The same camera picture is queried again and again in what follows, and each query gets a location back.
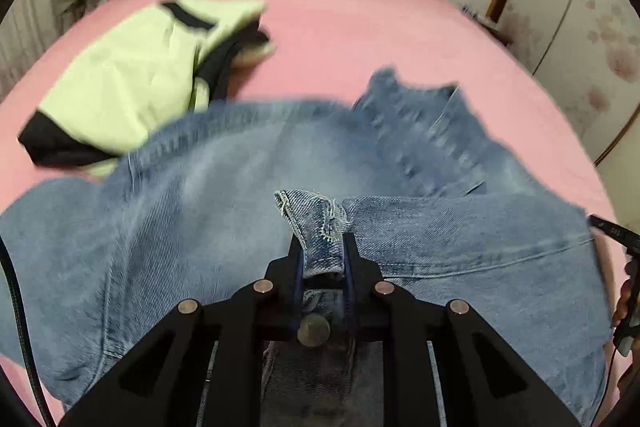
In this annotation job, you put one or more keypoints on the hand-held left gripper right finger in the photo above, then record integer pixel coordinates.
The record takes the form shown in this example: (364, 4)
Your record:
(347, 263)

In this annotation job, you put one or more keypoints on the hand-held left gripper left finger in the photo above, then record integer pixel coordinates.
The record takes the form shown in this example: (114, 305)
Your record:
(298, 263)

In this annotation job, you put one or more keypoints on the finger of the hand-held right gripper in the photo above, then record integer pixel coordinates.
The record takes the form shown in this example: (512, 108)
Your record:
(617, 233)

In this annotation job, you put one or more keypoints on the blue denim jeans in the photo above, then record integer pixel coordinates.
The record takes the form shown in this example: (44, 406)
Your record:
(210, 187)

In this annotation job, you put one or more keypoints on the person's right hand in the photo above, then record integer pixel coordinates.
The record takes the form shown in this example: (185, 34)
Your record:
(621, 304)

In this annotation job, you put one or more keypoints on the pink bed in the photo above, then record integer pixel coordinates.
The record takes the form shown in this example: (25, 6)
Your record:
(350, 32)

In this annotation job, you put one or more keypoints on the light green black garment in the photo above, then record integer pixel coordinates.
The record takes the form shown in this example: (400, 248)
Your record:
(130, 77)

